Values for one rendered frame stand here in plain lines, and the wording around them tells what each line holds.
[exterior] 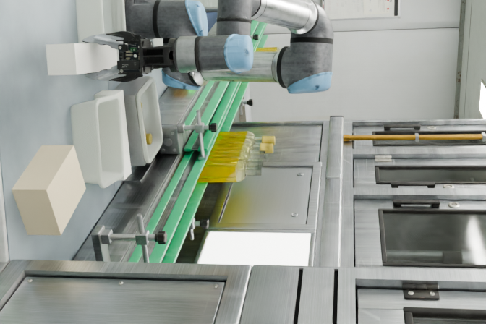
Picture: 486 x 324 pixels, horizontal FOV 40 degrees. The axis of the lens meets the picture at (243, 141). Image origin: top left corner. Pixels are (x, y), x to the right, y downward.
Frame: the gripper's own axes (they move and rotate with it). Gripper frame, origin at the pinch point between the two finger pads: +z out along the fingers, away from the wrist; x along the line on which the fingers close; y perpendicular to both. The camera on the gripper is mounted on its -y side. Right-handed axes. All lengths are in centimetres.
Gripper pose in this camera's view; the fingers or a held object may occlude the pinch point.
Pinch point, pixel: (90, 57)
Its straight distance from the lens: 146.9
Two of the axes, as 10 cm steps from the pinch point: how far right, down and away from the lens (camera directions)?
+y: -1.6, 1.5, -9.8
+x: 0.3, 9.9, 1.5
